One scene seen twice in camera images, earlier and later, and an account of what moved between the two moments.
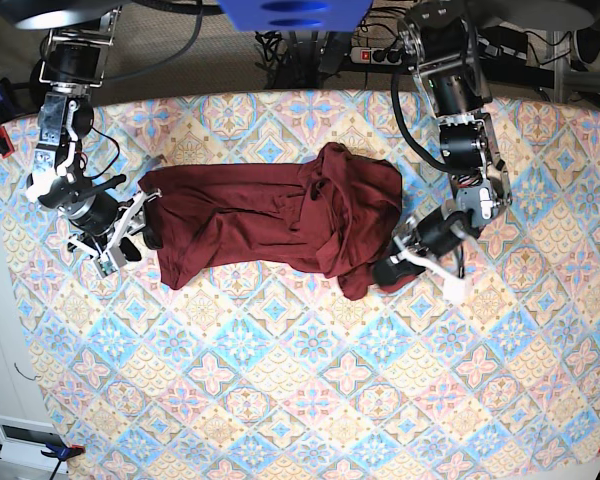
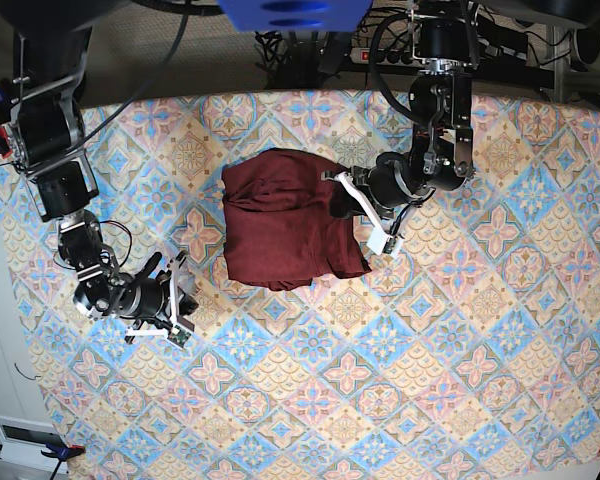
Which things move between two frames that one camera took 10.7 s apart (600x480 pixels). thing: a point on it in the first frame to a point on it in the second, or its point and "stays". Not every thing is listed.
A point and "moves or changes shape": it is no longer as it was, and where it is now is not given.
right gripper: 435,234 to 394,183
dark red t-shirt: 331,214 moves or changes shape
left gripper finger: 151,237 to 187,303
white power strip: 375,55 stays
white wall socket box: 22,441 stays
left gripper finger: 106,185 to 140,277
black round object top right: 588,44 stays
